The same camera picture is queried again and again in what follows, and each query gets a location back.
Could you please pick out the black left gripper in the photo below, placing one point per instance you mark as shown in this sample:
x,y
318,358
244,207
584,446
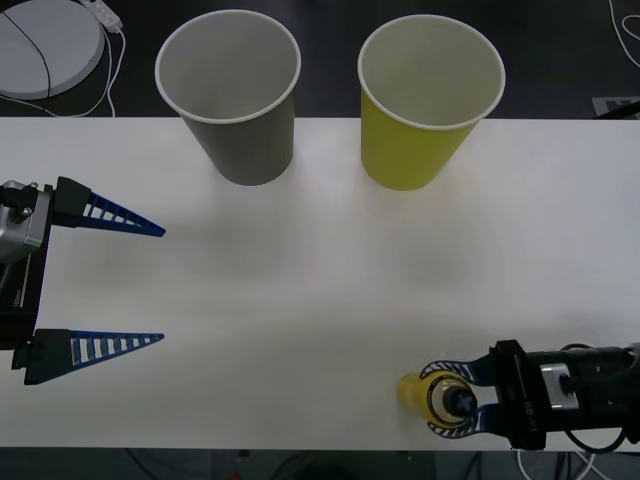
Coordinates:
x,y
25,300

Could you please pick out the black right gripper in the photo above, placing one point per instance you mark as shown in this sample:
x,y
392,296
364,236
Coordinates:
x,y
515,395

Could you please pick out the yellow plastic bottle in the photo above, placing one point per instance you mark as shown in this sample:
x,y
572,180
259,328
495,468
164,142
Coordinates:
x,y
412,395

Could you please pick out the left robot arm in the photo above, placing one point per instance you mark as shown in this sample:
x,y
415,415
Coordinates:
x,y
20,235

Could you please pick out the grey plastic waste bin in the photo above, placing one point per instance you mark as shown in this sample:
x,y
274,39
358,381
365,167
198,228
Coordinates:
x,y
240,150

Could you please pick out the round grey disc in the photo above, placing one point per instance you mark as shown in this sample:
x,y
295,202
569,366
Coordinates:
x,y
60,45

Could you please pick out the yellow-green plastic waste bin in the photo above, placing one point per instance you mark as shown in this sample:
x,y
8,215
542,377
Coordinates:
x,y
400,155

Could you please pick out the white power strip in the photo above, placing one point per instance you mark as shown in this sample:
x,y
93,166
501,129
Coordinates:
x,y
106,12

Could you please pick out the black and white marker tag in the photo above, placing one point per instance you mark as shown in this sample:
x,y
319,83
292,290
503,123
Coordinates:
x,y
615,107

